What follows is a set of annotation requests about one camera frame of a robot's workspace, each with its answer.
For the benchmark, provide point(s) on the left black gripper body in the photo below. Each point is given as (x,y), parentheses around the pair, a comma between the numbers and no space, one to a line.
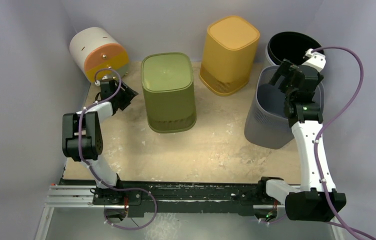
(119,97)

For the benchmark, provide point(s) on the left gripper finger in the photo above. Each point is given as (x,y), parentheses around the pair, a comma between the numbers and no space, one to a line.
(126,93)
(124,101)

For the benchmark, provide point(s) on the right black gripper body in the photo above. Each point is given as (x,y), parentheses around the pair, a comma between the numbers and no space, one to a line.
(288,78)

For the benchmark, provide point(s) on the green slotted plastic basket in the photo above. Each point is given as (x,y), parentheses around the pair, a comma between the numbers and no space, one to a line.
(168,90)

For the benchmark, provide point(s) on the grey plastic basket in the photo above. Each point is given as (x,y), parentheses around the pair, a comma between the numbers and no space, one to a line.
(266,124)

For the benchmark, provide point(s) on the orange plastic mesh basket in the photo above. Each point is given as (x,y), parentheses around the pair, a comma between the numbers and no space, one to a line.
(228,55)

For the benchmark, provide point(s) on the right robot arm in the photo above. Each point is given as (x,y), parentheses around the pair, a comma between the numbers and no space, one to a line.
(317,199)

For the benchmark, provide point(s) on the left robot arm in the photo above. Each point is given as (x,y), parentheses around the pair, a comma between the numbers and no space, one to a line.
(82,138)

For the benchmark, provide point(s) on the black round bin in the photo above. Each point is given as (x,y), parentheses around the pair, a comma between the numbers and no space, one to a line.
(289,45)

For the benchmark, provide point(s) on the white cylindrical drawer cabinet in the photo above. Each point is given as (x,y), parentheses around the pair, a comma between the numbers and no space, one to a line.
(96,53)

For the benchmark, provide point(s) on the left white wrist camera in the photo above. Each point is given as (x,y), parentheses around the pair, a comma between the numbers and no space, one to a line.
(107,78)

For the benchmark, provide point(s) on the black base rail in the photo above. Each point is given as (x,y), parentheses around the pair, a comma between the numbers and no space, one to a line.
(143,197)

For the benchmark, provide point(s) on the aluminium frame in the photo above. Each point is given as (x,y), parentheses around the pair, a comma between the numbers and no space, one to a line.
(69,214)

